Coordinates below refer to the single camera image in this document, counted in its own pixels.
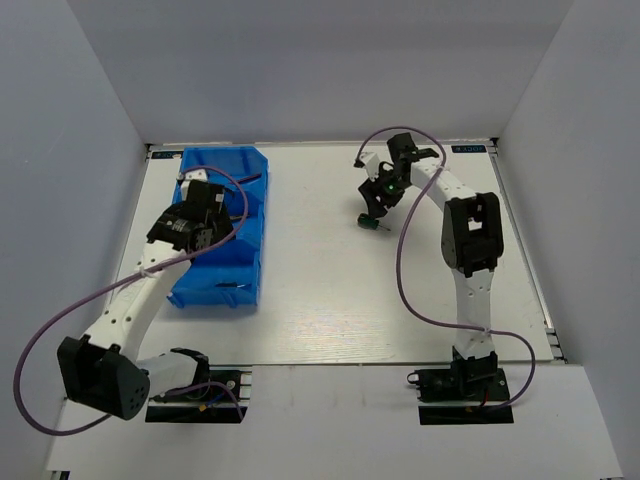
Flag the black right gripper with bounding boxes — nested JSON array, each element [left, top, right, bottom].
[[358, 165, 411, 220]]

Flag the green stubby screwdriver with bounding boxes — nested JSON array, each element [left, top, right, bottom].
[[357, 213, 389, 231]]

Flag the yellow needle-nose pliers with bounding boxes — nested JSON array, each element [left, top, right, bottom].
[[215, 282, 253, 290]]

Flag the long brown hex key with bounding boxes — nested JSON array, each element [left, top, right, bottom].
[[236, 173, 262, 184]]

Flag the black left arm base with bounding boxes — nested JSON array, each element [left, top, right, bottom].
[[145, 367, 252, 425]]

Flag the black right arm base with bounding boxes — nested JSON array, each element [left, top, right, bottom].
[[406, 352, 514, 426]]

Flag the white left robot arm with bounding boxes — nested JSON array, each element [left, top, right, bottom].
[[57, 180, 233, 420]]

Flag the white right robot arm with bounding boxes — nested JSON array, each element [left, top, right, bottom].
[[354, 132, 504, 399]]

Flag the blue plastic compartment bin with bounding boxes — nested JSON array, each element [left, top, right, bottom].
[[168, 146, 269, 308]]

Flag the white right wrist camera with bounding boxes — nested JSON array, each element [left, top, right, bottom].
[[353, 152, 382, 182]]

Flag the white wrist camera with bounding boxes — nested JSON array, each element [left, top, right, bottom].
[[177, 168, 210, 201], [353, 152, 382, 182]]

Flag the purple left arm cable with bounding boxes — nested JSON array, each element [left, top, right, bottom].
[[12, 165, 251, 435]]

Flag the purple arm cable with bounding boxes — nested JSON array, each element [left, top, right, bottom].
[[353, 125, 537, 414], [12, 165, 251, 435]]

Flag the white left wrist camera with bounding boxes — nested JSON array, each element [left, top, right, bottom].
[[177, 168, 210, 201]]

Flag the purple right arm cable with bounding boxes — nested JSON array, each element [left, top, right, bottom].
[[353, 125, 537, 414]]

